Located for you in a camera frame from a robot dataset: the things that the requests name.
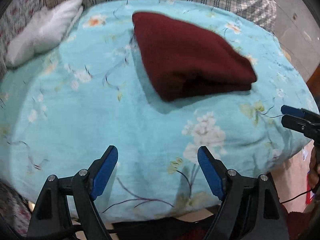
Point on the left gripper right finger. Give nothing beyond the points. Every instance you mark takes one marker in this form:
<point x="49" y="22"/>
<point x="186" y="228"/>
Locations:
<point x="250" y="207"/>

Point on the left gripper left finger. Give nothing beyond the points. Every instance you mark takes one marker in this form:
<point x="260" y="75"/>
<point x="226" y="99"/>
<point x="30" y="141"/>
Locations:
<point x="66" y="206"/>

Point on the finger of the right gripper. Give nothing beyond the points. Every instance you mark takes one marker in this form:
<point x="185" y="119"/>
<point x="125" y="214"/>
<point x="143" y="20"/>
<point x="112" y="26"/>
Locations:
<point x="299" y="113"/>
<point x="307" y="128"/>

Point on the dark red knit hoodie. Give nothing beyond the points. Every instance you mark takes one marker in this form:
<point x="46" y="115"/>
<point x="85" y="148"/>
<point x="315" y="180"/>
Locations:
<point x="183" y="60"/>

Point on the person's right hand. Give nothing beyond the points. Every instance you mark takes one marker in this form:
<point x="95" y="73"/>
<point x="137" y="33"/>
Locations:
<point x="313" y="175"/>

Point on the brown wooden furniture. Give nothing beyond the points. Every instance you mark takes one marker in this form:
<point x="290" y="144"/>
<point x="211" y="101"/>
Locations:
<point x="313" y="82"/>

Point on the light blue floral bedsheet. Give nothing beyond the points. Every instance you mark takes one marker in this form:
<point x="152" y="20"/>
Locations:
<point x="61" y="111"/>

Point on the white folded towel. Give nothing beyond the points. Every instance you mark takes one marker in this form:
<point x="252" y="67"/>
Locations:
<point x="45" y="31"/>

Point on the pink floral quilt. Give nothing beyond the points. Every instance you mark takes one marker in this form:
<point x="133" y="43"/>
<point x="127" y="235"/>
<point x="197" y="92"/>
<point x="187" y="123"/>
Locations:
<point x="15" y="15"/>

